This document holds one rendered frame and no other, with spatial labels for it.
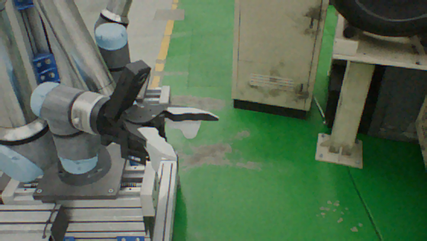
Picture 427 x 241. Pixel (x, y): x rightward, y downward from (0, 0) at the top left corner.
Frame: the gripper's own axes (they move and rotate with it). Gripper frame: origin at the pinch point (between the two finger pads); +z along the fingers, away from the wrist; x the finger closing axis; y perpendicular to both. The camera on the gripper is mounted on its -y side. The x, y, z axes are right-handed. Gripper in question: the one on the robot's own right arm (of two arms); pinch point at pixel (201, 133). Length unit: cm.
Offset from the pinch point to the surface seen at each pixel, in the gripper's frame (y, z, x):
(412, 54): 10, 38, -120
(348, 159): 85, 25, -153
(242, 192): 93, -23, -104
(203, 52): 72, -123, -260
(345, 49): 9, 13, -106
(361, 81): 34, 21, -148
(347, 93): 43, 16, -149
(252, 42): 31, -47, -172
